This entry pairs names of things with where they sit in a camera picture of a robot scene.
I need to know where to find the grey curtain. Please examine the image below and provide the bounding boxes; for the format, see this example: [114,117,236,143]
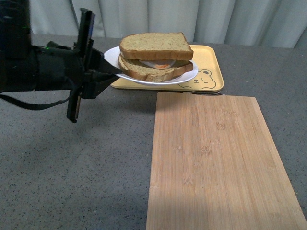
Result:
[30,0,307,48]

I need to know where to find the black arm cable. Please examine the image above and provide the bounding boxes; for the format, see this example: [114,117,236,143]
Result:
[0,79,80,111]

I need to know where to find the toy fried egg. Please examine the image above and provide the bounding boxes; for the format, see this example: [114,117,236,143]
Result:
[139,60,176,69]

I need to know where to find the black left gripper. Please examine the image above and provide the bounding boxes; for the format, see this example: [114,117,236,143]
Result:
[35,8,122,123]

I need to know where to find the yellow bear tray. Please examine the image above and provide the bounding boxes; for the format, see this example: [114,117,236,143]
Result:
[111,45,224,92]

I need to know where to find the white round plate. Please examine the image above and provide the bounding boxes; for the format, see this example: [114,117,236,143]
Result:
[104,46,198,86]

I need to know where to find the bread slice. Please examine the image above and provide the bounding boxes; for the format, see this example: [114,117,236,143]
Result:
[119,32,193,61]
[118,54,193,82]

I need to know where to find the bamboo cutting board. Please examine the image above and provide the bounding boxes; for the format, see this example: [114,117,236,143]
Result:
[146,92,307,230]

